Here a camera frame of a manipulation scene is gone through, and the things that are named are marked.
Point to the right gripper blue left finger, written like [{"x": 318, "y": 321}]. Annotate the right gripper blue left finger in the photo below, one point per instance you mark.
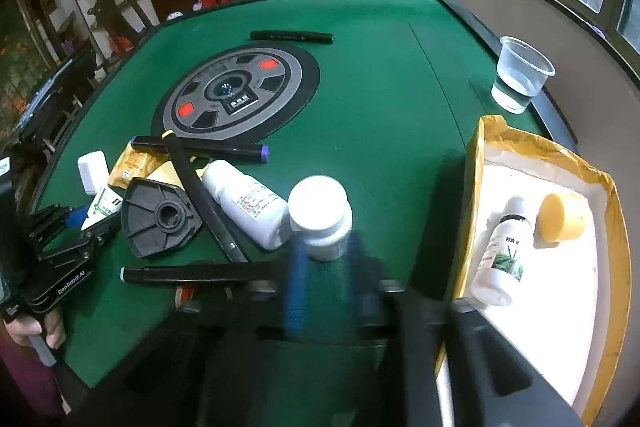
[{"x": 294, "y": 300}]

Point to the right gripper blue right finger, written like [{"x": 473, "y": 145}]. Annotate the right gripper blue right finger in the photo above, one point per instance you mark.
[{"x": 365, "y": 277}]

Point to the small white pill bottle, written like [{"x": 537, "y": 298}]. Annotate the small white pill bottle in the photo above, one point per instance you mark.
[{"x": 321, "y": 215}]

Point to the white USB charger block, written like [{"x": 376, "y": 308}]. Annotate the white USB charger block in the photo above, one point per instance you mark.
[{"x": 93, "y": 171}]

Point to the purple capped black marker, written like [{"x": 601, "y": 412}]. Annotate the purple capped black marker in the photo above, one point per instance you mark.
[{"x": 257, "y": 153}]

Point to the black plastic fan-shaped part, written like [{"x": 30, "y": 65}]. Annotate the black plastic fan-shaped part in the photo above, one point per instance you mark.
[{"x": 157, "y": 218}]

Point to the black electrical tape roll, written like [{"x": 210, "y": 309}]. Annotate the black electrical tape roll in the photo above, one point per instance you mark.
[{"x": 185, "y": 300}]

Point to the yellow capped black marker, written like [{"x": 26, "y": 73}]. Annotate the yellow capped black marker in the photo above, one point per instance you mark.
[{"x": 201, "y": 200}]

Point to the maroon sleeve left forearm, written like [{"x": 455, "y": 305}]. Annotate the maroon sleeve left forearm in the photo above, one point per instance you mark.
[{"x": 28, "y": 384}]

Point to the person left hand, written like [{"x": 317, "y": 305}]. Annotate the person left hand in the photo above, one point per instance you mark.
[{"x": 50, "y": 327}]

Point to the white bottle red text label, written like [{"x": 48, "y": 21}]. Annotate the white bottle red text label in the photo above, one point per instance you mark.
[{"x": 254, "y": 208}]

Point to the white bottle green plant label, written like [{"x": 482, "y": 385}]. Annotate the white bottle green plant label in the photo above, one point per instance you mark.
[{"x": 501, "y": 268}]

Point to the crumpled yellow paper bag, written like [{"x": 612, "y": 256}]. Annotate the crumpled yellow paper bag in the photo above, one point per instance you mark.
[{"x": 152, "y": 166}]

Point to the round mahjong table control panel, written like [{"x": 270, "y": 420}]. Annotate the round mahjong table control panel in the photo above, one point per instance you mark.
[{"x": 242, "y": 94}]

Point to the yellow taped white tray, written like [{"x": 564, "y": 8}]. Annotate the yellow taped white tray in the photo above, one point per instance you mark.
[{"x": 571, "y": 307}]

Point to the yellow round jar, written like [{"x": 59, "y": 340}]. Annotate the yellow round jar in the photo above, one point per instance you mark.
[{"x": 562, "y": 217}]

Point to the clear plastic water cup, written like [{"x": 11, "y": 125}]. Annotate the clear plastic water cup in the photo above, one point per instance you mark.
[{"x": 522, "y": 72}]

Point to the wooden chair left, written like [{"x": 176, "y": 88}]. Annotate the wooden chair left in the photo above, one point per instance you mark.
[{"x": 108, "y": 14}]

